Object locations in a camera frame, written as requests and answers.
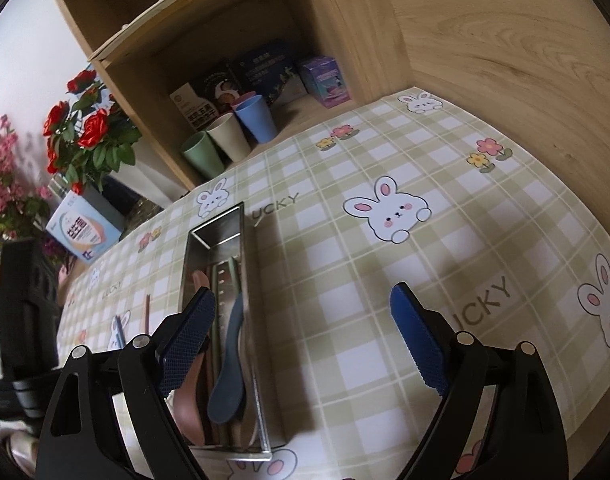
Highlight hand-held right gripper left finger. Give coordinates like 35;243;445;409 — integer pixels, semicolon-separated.
35;287;218;480

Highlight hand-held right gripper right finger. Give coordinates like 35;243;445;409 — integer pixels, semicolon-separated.
389;282;568;480

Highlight blue spoon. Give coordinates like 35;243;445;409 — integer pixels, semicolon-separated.
207;292;246;423

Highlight pink spoon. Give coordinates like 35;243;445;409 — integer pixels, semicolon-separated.
172;270;210;443

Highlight metal utensil tray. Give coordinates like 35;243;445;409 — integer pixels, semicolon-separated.
177;201;288;462

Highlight green checked rabbit tablecloth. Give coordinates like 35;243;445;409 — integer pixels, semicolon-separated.
55;91;610;480

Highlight blue and white carton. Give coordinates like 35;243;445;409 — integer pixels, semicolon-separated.
45;191;123;266

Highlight pink artificial flowers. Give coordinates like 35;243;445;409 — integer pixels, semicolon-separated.
0;92;53;261

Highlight gold patterned plate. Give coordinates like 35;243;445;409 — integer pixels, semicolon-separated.
125;197;164;233

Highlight white flower vase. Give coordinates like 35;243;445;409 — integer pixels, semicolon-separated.
112;145;183;206

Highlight red artificial roses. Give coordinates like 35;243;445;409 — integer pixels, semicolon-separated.
42;69;143;196

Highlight green cup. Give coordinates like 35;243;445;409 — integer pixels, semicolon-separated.
180;131;226;181

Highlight beige cup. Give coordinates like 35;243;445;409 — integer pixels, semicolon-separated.
206;112;252;162

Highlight blue cup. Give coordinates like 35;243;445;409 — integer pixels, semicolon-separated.
234;94;278;145

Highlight white and brown box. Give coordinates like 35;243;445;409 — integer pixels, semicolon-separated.
169;81;220;128

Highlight pink cup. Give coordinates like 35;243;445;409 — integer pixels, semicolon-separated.
229;91;258;113

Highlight dark printed box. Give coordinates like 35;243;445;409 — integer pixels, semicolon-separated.
200;62;246;106

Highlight purple box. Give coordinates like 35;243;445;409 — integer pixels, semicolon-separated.
297;56;353;110

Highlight dark blue box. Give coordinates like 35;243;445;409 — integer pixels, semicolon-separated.
235;40;306;106

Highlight wooden shelf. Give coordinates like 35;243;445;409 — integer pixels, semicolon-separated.
42;0;416;206

